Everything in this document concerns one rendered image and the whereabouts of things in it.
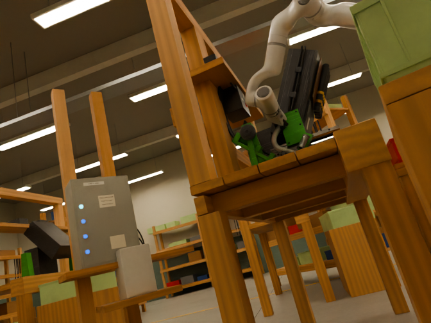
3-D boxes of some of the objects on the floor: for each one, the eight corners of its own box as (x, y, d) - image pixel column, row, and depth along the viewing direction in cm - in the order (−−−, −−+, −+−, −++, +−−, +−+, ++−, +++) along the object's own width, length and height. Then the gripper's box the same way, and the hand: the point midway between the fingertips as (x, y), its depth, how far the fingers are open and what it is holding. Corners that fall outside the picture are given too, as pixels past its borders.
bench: (408, 309, 226) (359, 182, 250) (505, 430, 88) (376, 123, 113) (304, 329, 245) (269, 209, 269) (251, 453, 108) (188, 186, 132)
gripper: (254, 111, 178) (264, 128, 193) (281, 120, 169) (290, 138, 184) (261, 99, 180) (271, 117, 195) (289, 107, 171) (297, 126, 185)
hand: (279, 125), depth 188 cm, fingers closed on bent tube, 3 cm apart
